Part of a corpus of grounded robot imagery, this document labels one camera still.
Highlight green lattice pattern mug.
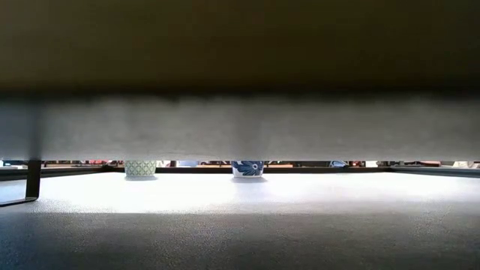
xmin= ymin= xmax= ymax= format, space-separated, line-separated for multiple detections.
xmin=124 ymin=160 xmax=158 ymax=179

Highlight black table edge rail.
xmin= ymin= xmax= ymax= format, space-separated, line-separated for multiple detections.
xmin=0 ymin=166 xmax=480 ymax=180

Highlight wooden shelf board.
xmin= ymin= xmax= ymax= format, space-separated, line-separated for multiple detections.
xmin=0 ymin=0 xmax=480 ymax=162

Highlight cream mug navy flowers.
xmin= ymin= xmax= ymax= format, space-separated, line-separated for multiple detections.
xmin=231 ymin=160 xmax=265 ymax=179

